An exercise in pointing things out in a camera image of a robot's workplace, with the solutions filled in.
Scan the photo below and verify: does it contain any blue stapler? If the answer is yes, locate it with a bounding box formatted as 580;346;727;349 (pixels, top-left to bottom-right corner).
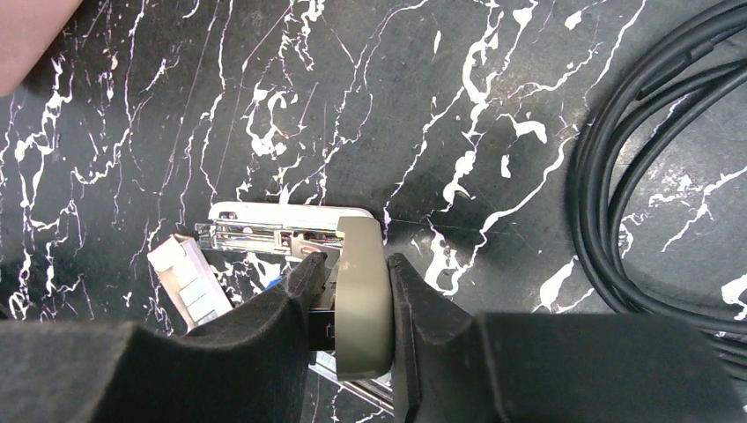
265;274;286;291

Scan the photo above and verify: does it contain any coiled black cable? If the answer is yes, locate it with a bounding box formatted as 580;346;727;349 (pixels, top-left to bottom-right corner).
568;0;747;383

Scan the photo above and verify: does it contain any pink plastic storage box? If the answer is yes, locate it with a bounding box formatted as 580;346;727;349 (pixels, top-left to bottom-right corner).
1;0;81;97

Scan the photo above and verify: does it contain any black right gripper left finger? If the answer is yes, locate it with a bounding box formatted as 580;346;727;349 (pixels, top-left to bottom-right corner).
1;253;326;422

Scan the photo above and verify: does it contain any red white staple box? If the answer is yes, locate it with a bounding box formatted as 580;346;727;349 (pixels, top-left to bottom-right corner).
147;234;233;331

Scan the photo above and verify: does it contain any beige small stapler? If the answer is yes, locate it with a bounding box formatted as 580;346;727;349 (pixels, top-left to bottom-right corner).
195;202;395;414

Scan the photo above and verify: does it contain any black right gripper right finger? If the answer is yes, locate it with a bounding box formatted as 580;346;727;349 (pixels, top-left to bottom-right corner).
388;254;746;422

